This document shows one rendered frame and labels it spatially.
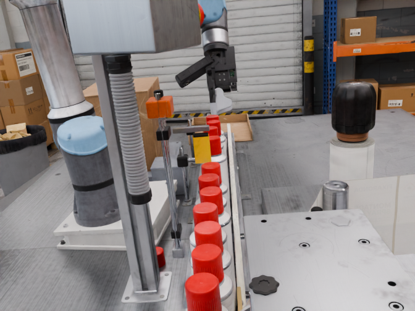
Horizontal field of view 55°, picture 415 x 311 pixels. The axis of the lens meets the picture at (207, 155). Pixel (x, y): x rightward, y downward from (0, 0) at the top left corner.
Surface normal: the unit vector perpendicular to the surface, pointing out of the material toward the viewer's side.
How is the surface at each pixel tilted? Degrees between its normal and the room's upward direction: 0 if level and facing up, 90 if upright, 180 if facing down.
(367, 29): 90
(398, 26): 90
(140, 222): 90
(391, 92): 89
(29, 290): 0
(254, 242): 0
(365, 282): 0
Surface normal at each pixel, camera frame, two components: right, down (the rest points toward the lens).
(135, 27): -0.59, 0.32
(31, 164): 0.72, 0.32
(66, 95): 0.42, 0.26
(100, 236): -0.17, 0.34
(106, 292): -0.09, -0.94
